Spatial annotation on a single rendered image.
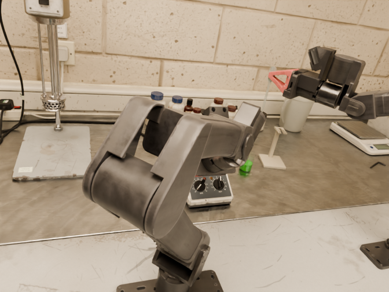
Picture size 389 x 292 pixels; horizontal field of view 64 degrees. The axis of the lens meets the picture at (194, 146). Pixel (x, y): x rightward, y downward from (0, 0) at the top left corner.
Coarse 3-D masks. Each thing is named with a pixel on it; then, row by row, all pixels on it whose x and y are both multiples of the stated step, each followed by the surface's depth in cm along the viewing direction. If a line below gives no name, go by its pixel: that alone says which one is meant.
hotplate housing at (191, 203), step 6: (228, 180) 87; (210, 198) 82; (216, 198) 83; (222, 198) 84; (228, 198) 84; (192, 204) 81; (198, 204) 82; (204, 204) 83; (210, 204) 83; (216, 204) 84; (222, 204) 85
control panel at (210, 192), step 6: (210, 180) 85; (222, 180) 86; (192, 186) 82; (210, 186) 84; (228, 186) 86; (192, 192) 81; (198, 192) 82; (204, 192) 83; (210, 192) 83; (216, 192) 84; (222, 192) 84; (228, 192) 85; (192, 198) 81; (198, 198) 81; (204, 198) 82
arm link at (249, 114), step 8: (248, 104) 59; (240, 112) 59; (248, 112) 59; (256, 112) 58; (240, 120) 58; (248, 120) 58; (256, 120) 60; (264, 120) 62; (256, 128) 60; (248, 136) 51; (256, 136) 61; (248, 144) 52; (248, 152) 55
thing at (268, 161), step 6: (276, 132) 107; (282, 132) 105; (276, 138) 108; (270, 150) 111; (264, 156) 112; (270, 156) 112; (276, 156) 113; (264, 162) 108; (270, 162) 109; (276, 162) 109; (282, 162) 110; (276, 168) 107; (282, 168) 107
